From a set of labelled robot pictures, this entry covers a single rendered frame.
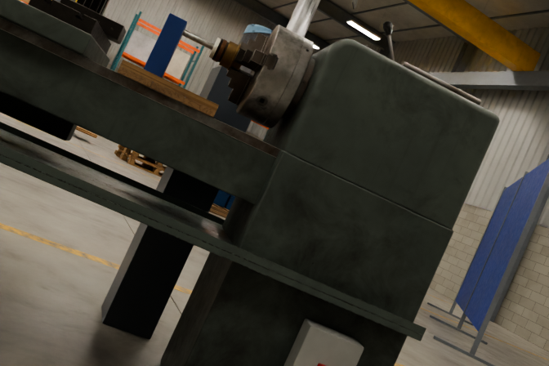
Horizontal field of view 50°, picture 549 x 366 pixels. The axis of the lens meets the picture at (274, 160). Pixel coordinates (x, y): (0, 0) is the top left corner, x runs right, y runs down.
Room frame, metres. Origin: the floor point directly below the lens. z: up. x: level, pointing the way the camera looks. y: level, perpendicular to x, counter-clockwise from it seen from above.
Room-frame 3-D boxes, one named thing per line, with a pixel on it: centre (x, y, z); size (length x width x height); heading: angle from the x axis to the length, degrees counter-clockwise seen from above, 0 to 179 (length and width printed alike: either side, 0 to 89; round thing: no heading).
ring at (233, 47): (1.89, 0.27, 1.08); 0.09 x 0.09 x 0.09; 10
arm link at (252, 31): (2.43, 0.27, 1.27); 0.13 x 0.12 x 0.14; 103
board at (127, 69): (1.87, 0.39, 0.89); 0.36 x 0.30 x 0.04; 10
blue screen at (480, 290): (7.99, -3.20, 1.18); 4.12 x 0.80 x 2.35; 164
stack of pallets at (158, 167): (11.41, 2.12, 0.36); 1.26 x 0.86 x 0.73; 124
